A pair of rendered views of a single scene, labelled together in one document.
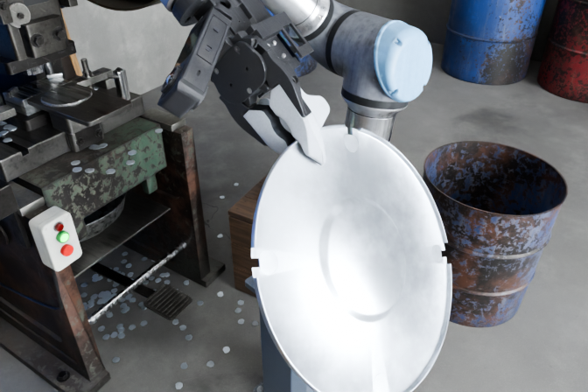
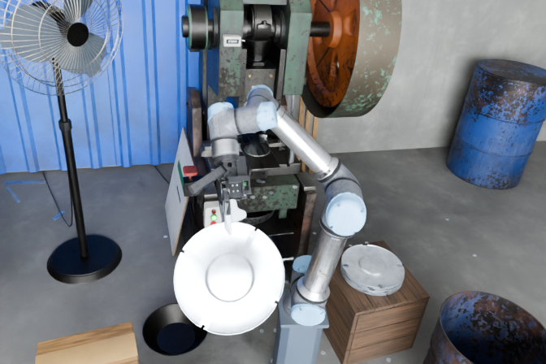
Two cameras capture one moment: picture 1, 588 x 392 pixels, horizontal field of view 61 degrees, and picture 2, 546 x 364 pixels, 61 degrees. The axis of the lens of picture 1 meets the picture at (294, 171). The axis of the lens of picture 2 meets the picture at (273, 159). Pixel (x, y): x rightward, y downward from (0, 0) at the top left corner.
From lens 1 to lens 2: 91 cm
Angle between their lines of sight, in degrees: 34
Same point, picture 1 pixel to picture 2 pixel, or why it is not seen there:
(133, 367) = not seen: hidden behind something
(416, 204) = (274, 274)
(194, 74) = (195, 186)
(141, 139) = (283, 187)
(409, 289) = (244, 301)
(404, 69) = (339, 218)
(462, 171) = (500, 322)
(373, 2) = not seen: outside the picture
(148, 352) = not seen: hidden behind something
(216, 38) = (213, 176)
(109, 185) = (256, 203)
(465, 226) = (443, 350)
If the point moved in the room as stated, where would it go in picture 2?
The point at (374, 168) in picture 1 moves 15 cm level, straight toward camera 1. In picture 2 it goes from (258, 249) to (210, 269)
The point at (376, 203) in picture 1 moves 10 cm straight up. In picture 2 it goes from (249, 262) to (252, 231)
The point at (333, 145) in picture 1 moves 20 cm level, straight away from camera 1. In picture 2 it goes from (243, 231) to (296, 205)
